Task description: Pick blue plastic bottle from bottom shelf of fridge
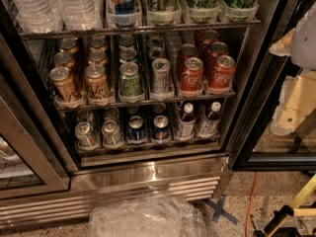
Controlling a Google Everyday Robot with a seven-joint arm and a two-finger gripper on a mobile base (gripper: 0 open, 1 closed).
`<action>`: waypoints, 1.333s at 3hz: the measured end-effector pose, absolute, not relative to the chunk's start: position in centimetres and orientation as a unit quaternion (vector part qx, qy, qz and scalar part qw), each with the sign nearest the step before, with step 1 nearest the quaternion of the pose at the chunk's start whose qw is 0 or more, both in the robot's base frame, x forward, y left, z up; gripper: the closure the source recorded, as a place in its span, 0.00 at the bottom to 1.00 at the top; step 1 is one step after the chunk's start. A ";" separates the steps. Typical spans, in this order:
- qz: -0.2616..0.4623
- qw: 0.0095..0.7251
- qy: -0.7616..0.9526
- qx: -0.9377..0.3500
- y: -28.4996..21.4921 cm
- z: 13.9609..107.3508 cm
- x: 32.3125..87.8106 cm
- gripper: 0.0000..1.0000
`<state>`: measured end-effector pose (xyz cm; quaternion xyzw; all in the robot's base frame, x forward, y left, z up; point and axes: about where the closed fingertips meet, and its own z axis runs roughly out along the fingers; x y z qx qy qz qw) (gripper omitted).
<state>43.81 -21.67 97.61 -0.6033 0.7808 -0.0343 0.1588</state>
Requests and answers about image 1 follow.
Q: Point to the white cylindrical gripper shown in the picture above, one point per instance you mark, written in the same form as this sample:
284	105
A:
305	41

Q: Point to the dark bottle white cap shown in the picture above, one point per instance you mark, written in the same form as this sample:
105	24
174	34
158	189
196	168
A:
209	122
186	121

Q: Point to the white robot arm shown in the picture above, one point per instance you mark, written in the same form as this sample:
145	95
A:
303	44

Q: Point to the open glass fridge door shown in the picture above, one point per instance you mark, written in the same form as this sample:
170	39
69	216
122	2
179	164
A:
256	143

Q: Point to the front silver can middle shelf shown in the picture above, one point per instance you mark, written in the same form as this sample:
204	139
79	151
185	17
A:
161	75

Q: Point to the rear silver can middle shelf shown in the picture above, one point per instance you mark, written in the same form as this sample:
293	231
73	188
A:
154	42

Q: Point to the front green can middle shelf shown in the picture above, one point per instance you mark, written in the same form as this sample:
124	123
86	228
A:
129	79

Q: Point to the rear green can middle shelf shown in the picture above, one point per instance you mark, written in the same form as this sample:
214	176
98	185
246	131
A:
126	41

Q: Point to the clear water bottle right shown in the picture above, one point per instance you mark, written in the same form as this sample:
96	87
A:
82	15

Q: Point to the stainless fridge base grille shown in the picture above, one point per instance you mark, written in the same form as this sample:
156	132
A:
189	178

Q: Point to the red cola can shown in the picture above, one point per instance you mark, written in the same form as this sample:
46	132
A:
191	74
205	38
216	49
221	73
186	51

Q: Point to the front red cola can right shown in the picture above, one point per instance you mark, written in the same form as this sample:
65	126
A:
221	73

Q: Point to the rear red cola can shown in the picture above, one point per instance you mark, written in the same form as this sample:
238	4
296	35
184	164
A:
205	38

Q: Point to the front red cola can left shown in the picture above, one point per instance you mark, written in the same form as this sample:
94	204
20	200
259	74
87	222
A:
191	74

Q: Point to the rear blue cola can right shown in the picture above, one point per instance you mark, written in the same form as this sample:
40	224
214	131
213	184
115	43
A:
159	109

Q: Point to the blue cola can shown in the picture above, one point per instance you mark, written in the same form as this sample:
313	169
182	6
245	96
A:
135	128
161	128
159	109

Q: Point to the front blue cola can right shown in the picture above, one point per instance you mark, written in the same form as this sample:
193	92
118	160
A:
161	128

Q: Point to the yellow black stand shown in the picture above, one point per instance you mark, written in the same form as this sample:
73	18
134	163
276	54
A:
295	208

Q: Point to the front blue cola can left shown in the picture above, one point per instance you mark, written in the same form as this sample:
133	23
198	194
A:
135	128

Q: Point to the blue tape cross on floor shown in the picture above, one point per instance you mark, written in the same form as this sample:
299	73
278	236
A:
219	211

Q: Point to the clear plastic bin on floor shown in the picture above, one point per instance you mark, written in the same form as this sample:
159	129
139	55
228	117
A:
147	217

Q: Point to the top wire shelf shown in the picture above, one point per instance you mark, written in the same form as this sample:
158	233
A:
138	30

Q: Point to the wire shelf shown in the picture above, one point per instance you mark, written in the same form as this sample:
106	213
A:
142	100
138	30
147	146

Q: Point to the middle wire shelf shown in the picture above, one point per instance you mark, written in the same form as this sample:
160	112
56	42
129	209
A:
142	100

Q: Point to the bottom wire shelf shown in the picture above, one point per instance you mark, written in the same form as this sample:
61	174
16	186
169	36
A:
147	146

